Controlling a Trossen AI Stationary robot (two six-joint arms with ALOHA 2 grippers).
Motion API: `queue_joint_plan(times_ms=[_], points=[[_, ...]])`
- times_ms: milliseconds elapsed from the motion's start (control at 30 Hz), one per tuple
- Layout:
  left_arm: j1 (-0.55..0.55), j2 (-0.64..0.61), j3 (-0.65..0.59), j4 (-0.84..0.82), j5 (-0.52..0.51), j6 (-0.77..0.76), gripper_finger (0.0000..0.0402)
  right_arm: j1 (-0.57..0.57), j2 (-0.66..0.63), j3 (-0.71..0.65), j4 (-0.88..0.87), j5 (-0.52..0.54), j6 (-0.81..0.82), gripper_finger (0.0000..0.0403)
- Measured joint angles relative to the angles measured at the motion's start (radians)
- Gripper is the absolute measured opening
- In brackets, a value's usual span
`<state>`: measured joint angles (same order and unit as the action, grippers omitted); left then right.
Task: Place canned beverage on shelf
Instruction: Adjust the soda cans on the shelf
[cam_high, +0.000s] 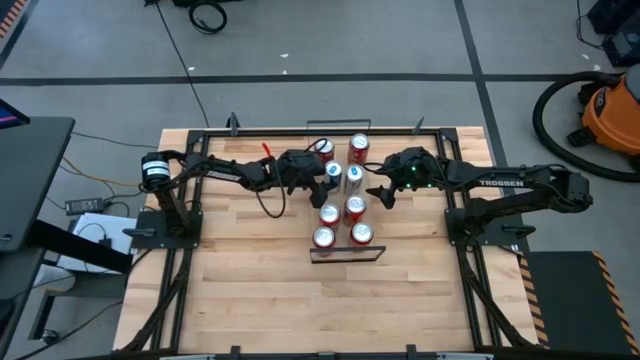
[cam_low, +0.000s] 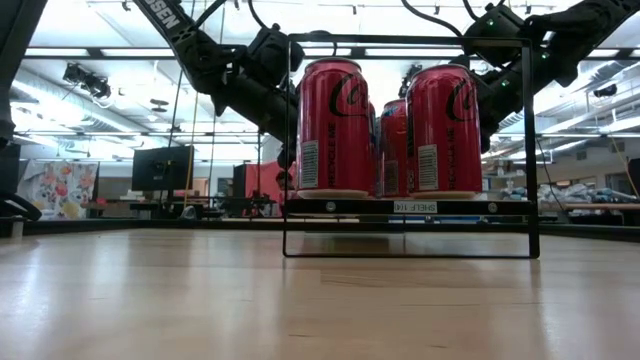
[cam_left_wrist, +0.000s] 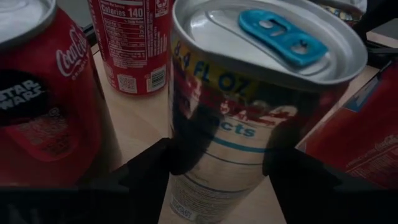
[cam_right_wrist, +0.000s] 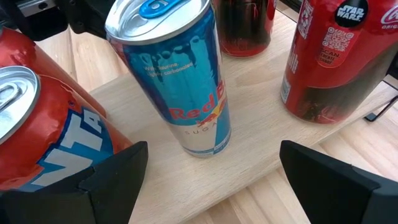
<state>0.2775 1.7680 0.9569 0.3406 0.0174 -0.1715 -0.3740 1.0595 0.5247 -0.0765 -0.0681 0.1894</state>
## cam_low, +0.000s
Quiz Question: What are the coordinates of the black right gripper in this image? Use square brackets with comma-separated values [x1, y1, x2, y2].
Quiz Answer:
[472, 54, 544, 155]

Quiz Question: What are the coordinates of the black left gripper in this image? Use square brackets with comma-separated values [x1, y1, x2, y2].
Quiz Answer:
[209, 69, 302, 172]

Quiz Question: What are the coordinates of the red cola can black script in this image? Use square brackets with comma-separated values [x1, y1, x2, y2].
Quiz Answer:
[296, 56, 374, 200]
[405, 63, 485, 200]

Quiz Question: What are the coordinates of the white shelf label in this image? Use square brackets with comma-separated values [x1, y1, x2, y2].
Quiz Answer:
[392, 200, 439, 215]

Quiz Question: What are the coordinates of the red partition panel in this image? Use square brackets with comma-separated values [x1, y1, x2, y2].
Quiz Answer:
[243, 161, 300, 219]

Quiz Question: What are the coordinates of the cluttered background table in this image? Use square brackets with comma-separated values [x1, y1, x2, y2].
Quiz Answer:
[499, 179, 640, 227]

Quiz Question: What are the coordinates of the black monitor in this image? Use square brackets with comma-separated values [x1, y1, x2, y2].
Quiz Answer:
[130, 144, 196, 193]

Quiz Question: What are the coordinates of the black ceiling light cluster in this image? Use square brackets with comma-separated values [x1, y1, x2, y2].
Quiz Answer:
[62, 62, 114, 101]

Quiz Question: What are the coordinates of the floral cloth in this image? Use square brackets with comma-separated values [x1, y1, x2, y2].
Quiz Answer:
[17, 158, 101, 222]

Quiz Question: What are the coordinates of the hanging black cable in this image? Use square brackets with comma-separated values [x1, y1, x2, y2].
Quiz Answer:
[534, 134, 574, 219]

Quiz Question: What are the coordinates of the wooden shelf black metal frame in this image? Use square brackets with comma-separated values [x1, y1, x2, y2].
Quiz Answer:
[281, 32, 542, 260]

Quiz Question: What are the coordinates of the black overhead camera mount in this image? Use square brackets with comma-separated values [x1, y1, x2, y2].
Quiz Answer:
[397, 62, 425, 100]

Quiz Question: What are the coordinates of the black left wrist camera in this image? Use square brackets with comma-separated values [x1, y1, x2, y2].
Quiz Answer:
[243, 23, 307, 89]

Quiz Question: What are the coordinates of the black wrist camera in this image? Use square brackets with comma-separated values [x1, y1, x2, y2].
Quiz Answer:
[462, 3, 527, 69]
[243, 23, 307, 89]

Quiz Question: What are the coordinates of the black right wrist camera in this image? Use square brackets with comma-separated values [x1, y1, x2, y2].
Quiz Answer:
[462, 3, 527, 69]

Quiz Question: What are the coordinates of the black ceiling camera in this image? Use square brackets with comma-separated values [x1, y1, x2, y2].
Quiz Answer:
[592, 83, 620, 100]

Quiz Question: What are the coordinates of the black right camera cable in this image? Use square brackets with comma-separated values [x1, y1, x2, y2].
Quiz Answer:
[399, 0, 469, 39]

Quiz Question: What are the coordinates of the black camera cable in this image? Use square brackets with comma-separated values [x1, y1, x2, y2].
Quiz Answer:
[399, 0, 469, 39]
[247, 0, 274, 32]

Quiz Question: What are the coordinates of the black left camera cable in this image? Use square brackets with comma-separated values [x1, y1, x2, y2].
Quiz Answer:
[247, 0, 274, 32]

